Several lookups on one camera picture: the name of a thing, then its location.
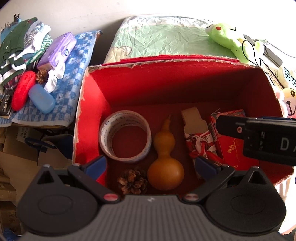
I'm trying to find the green frog plush toy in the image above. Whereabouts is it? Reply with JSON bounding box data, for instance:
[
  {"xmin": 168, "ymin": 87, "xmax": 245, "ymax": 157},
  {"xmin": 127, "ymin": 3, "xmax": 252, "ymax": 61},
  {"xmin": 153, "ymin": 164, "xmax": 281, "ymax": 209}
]
[{"xmin": 205, "ymin": 22, "xmax": 265, "ymax": 64}]

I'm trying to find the clear packing tape roll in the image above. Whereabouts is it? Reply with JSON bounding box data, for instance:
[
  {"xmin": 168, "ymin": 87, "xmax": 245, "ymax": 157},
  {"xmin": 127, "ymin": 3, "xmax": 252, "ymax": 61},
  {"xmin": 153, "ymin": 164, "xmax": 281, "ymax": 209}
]
[{"xmin": 99, "ymin": 110, "xmax": 152, "ymax": 163}]

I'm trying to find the blue checkered towel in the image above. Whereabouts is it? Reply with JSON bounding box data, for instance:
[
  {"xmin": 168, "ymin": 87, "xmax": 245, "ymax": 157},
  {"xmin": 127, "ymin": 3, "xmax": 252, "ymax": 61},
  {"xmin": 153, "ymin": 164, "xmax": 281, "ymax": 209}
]
[{"xmin": 1, "ymin": 31, "xmax": 102, "ymax": 128}]

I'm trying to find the purple tissue pack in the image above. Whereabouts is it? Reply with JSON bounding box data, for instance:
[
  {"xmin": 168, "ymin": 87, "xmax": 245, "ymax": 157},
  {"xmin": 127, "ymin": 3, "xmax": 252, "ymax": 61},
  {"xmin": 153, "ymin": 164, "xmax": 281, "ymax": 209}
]
[{"xmin": 37, "ymin": 32, "xmax": 77, "ymax": 71}]

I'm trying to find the small pine cone on towel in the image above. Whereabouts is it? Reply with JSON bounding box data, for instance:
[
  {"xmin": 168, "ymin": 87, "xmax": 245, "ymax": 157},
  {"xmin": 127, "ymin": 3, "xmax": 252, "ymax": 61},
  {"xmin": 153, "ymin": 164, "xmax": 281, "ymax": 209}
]
[{"xmin": 36, "ymin": 69, "xmax": 49, "ymax": 84}]

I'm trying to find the red white knotted tassel card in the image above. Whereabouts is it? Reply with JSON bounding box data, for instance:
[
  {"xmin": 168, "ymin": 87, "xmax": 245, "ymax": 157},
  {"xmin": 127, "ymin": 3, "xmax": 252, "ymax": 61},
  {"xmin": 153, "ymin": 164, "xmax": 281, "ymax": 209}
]
[{"xmin": 181, "ymin": 107, "xmax": 223, "ymax": 167}]

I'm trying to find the tan calabash gourd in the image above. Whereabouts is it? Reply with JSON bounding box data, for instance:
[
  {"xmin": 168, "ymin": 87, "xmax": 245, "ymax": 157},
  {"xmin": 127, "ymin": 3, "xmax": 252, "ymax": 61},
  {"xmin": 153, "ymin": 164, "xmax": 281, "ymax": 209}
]
[{"xmin": 147, "ymin": 118, "xmax": 185, "ymax": 191}]

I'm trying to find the blue oval case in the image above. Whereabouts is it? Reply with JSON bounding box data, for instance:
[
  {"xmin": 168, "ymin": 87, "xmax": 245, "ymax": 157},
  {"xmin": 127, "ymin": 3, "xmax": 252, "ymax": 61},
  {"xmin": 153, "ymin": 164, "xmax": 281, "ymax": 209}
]
[{"xmin": 29, "ymin": 84, "xmax": 56, "ymax": 114}]

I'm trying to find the pile of folded clothes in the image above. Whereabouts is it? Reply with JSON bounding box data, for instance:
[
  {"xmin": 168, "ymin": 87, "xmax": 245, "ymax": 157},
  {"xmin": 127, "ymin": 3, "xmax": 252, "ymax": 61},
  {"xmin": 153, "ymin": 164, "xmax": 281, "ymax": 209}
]
[{"xmin": 1, "ymin": 17, "xmax": 53, "ymax": 88}]

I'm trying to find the large red cardboard box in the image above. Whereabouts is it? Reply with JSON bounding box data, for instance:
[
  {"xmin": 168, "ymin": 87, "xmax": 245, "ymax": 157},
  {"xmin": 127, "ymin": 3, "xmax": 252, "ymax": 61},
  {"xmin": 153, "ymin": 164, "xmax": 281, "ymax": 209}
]
[{"xmin": 73, "ymin": 56, "xmax": 282, "ymax": 195}]

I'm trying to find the green bed sheet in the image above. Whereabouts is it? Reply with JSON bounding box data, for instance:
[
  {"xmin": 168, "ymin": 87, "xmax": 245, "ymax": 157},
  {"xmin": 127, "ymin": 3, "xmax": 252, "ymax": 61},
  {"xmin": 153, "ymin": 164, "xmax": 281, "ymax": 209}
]
[{"xmin": 104, "ymin": 16, "xmax": 235, "ymax": 64}]

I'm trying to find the brown pine cone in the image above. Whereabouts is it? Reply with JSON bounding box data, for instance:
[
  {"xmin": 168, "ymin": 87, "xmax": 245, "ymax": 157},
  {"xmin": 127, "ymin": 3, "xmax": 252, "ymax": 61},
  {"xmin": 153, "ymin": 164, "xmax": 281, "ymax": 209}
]
[{"xmin": 117, "ymin": 168, "xmax": 149, "ymax": 195}]

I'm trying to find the red patterned gift box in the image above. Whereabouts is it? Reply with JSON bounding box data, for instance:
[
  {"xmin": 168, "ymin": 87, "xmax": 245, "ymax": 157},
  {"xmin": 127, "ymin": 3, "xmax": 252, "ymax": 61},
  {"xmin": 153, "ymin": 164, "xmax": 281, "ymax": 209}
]
[{"xmin": 209, "ymin": 109, "xmax": 258, "ymax": 171}]

